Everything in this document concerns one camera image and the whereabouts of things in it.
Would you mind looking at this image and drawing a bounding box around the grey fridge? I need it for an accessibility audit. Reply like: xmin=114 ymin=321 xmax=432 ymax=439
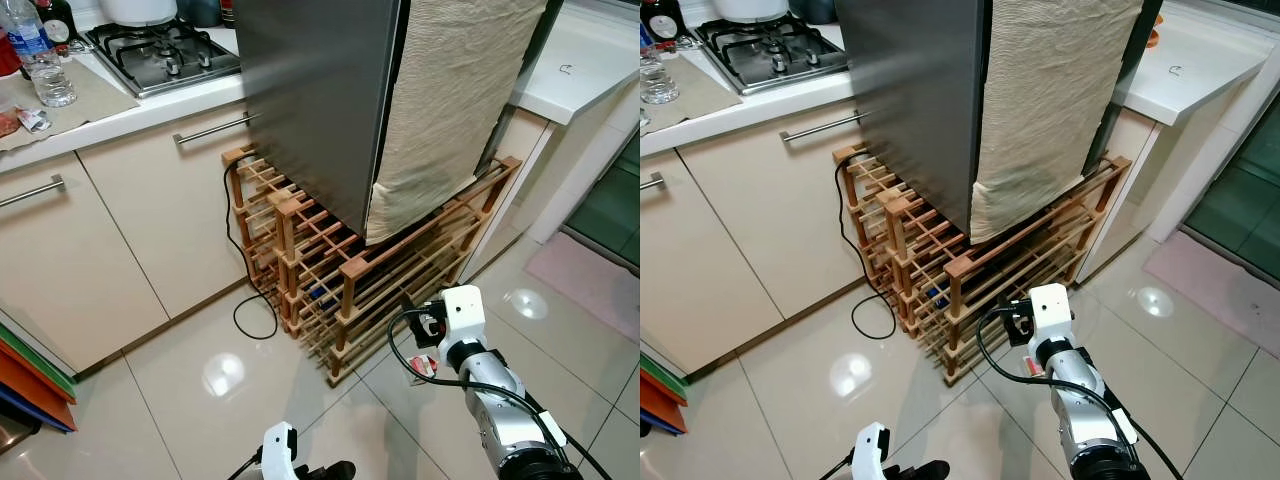
xmin=232 ymin=0 xmax=566 ymax=241
xmin=835 ymin=0 xmax=1166 ymax=241

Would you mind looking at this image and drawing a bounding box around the wooden slatted rack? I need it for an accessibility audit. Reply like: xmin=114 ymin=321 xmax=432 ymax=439
xmin=833 ymin=143 xmax=1133 ymax=386
xmin=222 ymin=145 xmax=524 ymax=386

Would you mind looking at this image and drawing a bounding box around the pink floor mat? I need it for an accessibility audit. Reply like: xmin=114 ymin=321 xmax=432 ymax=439
xmin=1143 ymin=230 xmax=1280 ymax=331

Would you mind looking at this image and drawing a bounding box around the glossy cream end cabinet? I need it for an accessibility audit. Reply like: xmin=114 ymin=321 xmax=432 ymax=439
xmin=465 ymin=105 xmax=561 ymax=281
xmin=1075 ymin=105 xmax=1166 ymax=281

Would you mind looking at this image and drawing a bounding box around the beige crinkled cloth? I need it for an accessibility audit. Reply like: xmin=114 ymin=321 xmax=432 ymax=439
xmin=968 ymin=0 xmax=1144 ymax=246
xmin=365 ymin=0 xmax=549 ymax=246

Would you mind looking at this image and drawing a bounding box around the green board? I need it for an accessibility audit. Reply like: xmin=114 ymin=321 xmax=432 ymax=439
xmin=640 ymin=352 xmax=691 ymax=389
xmin=0 ymin=320 xmax=77 ymax=389

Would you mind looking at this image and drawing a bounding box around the orange board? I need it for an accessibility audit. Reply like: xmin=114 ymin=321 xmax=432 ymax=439
xmin=0 ymin=345 xmax=78 ymax=431
xmin=640 ymin=370 xmax=689 ymax=433

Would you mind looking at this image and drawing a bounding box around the blue board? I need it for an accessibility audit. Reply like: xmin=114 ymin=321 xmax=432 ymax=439
xmin=0 ymin=385 xmax=73 ymax=437
xmin=640 ymin=408 xmax=683 ymax=438

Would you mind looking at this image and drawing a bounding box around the cream kitchen cabinet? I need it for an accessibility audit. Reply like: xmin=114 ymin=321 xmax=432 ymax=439
xmin=0 ymin=100 xmax=261 ymax=376
xmin=640 ymin=100 xmax=871 ymax=376

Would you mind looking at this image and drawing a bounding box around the clear plastic water bottle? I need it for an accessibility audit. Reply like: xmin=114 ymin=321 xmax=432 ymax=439
xmin=2 ymin=0 xmax=78 ymax=109
xmin=640 ymin=45 xmax=681 ymax=106

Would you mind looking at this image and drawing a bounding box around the steel gas hob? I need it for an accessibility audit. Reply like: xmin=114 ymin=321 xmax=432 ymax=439
xmin=85 ymin=15 xmax=243 ymax=99
xmin=695 ymin=12 xmax=851 ymax=96

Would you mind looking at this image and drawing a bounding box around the dark bottle with label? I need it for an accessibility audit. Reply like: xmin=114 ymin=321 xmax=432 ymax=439
xmin=643 ymin=0 xmax=683 ymax=43
xmin=35 ymin=0 xmax=81 ymax=46

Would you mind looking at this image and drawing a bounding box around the dark pot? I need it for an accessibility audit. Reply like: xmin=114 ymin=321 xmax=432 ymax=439
xmin=180 ymin=0 xmax=236 ymax=27

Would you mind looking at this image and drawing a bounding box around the beige counter mat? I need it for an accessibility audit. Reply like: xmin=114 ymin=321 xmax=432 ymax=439
xmin=0 ymin=55 xmax=141 ymax=153

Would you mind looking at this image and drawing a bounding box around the white pot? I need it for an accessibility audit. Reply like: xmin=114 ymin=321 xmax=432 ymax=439
xmin=98 ymin=0 xmax=179 ymax=28
xmin=712 ymin=0 xmax=791 ymax=24

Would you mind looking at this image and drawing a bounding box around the red snack packet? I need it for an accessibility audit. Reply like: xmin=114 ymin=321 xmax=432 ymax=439
xmin=0 ymin=105 xmax=53 ymax=139

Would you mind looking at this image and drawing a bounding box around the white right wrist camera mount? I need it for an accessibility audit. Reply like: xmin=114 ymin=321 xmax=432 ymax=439
xmin=438 ymin=285 xmax=491 ymax=366
xmin=1028 ymin=283 xmax=1078 ymax=366

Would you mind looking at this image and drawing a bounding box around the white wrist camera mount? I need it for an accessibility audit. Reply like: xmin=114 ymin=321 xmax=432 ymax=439
xmin=260 ymin=422 xmax=301 ymax=480
xmin=1028 ymin=283 xmax=1078 ymax=366
xmin=853 ymin=422 xmax=891 ymax=480
xmin=438 ymin=285 xmax=491 ymax=366

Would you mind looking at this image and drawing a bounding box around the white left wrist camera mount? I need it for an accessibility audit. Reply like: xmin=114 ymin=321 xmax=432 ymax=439
xmin=260 ymin=422 xmax=301 ymax=480
xmin=853 ymin=422 xmax=891 ymax=480

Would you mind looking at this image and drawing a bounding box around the black fridge power cable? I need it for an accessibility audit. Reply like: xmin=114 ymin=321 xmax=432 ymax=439
xmin=833 ymin=160 xmax=898 ymax=341
xmin=222 ymin=160 xmax=281 ymax=341

